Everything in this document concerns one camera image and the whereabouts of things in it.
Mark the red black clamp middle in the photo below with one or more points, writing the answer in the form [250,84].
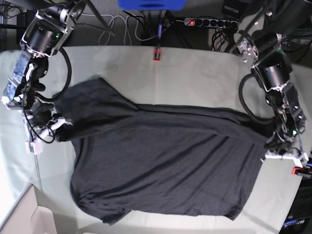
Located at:
[157,54]

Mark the black t-shirt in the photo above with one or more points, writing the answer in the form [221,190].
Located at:
[175,160]

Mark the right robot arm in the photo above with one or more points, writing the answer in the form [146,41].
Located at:
[43,38]

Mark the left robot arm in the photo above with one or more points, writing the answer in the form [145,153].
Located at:
[258,41]

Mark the red black clamp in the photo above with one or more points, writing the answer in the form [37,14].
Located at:
[303,172]
[157,54]

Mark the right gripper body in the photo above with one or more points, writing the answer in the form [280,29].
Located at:
[34,112]

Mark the blue plastic box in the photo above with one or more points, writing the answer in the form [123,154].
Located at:
[151,4]

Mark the red black clamp right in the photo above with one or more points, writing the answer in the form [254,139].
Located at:
[303,172]

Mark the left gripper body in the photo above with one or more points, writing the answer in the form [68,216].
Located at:
[285,132]

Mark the black power strip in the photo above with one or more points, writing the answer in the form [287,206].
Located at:
[211,23]

